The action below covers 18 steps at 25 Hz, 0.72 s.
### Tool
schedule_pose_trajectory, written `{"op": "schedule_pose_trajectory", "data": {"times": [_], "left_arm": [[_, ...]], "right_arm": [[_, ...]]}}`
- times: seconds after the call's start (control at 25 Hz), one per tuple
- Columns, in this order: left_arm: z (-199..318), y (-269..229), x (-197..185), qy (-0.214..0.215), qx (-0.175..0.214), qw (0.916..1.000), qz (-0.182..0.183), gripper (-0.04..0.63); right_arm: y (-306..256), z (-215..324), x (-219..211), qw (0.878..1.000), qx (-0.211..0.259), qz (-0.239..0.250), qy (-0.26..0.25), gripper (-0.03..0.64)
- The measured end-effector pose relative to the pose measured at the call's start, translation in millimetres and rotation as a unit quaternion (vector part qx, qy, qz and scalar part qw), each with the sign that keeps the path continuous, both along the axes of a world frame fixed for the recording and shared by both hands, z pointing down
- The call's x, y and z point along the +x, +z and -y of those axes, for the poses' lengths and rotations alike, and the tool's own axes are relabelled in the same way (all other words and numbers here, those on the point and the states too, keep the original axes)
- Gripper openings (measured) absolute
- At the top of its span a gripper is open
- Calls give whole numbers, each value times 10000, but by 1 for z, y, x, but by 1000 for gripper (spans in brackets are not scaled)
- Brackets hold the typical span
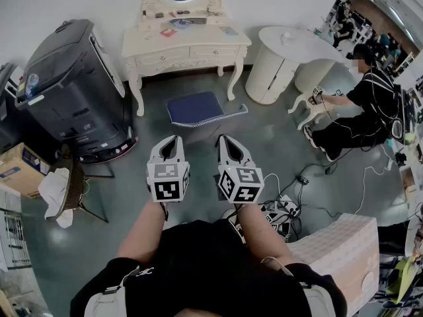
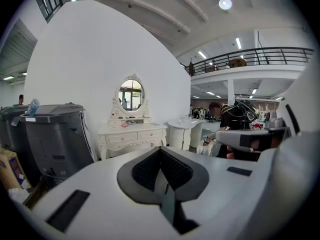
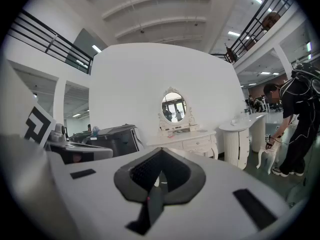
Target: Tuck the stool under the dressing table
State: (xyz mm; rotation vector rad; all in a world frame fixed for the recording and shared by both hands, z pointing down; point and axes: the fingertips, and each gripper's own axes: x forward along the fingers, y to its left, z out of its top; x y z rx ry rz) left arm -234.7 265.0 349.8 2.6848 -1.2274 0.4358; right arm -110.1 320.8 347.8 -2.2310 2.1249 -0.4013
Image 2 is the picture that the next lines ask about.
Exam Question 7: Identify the black framed window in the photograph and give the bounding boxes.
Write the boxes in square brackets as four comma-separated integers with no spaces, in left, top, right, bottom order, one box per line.
[33,0,63,24]

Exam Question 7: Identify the black metal balcony railing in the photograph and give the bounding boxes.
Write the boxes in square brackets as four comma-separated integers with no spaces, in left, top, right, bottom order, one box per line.
[186,47,315,77]

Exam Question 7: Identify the brown cardboard box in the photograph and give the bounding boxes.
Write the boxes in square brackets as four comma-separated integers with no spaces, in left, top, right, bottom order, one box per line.
[0,147,32,192]

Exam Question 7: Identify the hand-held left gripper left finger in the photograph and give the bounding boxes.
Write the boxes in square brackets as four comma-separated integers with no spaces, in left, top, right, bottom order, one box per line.
[33,146,181,240]

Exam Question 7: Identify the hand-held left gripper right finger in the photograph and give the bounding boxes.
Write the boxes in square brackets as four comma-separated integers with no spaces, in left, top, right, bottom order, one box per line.
[159,146,259,227]

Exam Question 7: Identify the round ceiling lamp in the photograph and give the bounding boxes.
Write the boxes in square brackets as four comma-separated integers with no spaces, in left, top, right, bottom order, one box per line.
[218,0,233,11]

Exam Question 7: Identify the brown wooden furniture piece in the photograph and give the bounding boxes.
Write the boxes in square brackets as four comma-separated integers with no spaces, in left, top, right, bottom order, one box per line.
[227,58,248,69]

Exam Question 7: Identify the white ribbed round table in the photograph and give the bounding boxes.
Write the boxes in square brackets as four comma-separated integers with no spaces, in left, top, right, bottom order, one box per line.
[167,118,208,152]

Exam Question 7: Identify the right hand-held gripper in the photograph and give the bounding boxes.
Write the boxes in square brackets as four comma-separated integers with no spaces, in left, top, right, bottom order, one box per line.
[214,110,292,161]

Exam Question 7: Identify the white carved oval vanity mirror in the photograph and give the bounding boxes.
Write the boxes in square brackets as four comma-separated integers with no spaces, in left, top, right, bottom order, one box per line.
[108,73,153,127]

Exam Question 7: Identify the white crumpled cloth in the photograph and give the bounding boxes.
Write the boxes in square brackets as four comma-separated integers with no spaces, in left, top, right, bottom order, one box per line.
[8,187,30,205]

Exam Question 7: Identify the dark grey plastic machine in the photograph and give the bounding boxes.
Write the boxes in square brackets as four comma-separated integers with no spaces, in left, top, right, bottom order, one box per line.
[19,103,99,188]
[0,105,30,155]

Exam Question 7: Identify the white ornate furniture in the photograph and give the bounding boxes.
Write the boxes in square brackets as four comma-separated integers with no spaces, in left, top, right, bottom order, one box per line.
[97,122,168,160]

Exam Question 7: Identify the clear plastic bottle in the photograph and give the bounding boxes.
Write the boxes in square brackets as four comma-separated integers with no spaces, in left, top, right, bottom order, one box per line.
[26,98,41,117]

